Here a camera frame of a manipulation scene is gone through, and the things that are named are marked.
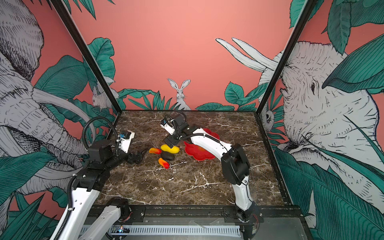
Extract white slotted cable duct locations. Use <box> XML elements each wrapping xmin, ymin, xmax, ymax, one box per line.
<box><xmin>80</xmin><ymin>224</ymin><xmax>241</xmax><ymax>237</ymax></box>

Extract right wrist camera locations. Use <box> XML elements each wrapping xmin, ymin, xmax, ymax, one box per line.
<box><xmin>161</xmin><ymin>118</ymin><xmax>175</xmax><ymax>135</ymax></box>

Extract right black frame post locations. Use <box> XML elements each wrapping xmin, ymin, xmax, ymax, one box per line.
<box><xmin>256</xmin><ymin>0</ymin><xmax>317</xmax><ymax>116</ymax></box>

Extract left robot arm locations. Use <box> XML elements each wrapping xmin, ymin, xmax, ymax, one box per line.
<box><xmin>51</xmin><ymin>117</ymin><xmax>146</xmax><ymax>240</ymax></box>

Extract red-yellow fake mango upper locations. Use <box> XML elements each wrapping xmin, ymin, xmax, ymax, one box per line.
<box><xmin>149</xmin><ymin>148</ymin><xmax>162</xmax><ymax>155</ymax></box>

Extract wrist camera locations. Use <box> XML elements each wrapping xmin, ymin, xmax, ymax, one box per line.
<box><xmin>118</xmin><ymin>131</ymin><xmax>135</xmax><ymax>154</ymax></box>
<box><xmin>161</xmin><ymin>118</ymin><xmax>175</xmax><ymax>135</ymax></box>

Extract red flower-shaped fruit bowl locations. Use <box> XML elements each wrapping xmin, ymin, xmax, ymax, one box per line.
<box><xmin>184</xmin><ymin>129</ymin><xmax>225</xmax><ymax>161</ymax></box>

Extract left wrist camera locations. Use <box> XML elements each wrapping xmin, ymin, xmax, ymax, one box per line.
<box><xmin>118</xmin><ymin>131</ymin><xmax>135</xmax><ymax>154</ymax></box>

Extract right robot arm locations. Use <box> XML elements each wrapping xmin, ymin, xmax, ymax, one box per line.
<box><xmin>161</xmin><ymin>112</ymin><xmax>256</xmax><ymax>223</ymax></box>

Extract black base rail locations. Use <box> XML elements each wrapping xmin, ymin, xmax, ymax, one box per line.
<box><xmin>125</xmin><ymin>205</ymin><xmax>304</xmax><ymax>224</ymax></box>

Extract left black frame post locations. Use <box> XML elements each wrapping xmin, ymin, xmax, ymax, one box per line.
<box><xmin>51</xmin><ymin>0</ymin><xmax>122</xmax><ymax>114</ymax></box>

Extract dark fake avocado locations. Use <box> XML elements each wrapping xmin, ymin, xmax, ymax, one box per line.
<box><xmin>161</xmin><ymin>152</ymin><xmax>175</xmax><ymax>161</ymax></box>

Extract red-yellow fake mango lower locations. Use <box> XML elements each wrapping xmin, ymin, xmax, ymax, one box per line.
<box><xmin>158</xmin><ymin>158</ymin><xmax>170</xmax><ymax>169</ymax></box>

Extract long yellow fake fruit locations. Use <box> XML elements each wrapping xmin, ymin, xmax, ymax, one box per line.
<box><xmin>161</xmin><ymin>144</ymin><xmax>180</xmax><ymax>154</ymax></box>

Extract black frame post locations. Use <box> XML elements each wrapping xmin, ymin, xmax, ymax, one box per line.
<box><xmin>256</xmin><ymin>0</ymin><xmax>317</xmax><ymax>116</ymax></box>
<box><xmin>51</xmin><ymin>0</ymin><xmax>122</xmax><ymax>114</ymax></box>

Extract red-yellow fake mango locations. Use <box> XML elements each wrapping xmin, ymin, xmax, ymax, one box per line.
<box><xmin>149</xmin><ymin>148</ymin><xmax>162</xmax><ymax>155</ymax></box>
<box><xmin>158</xmin><ymin>158</ymin><xmax>170</xmax><ymax>169</ymax></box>

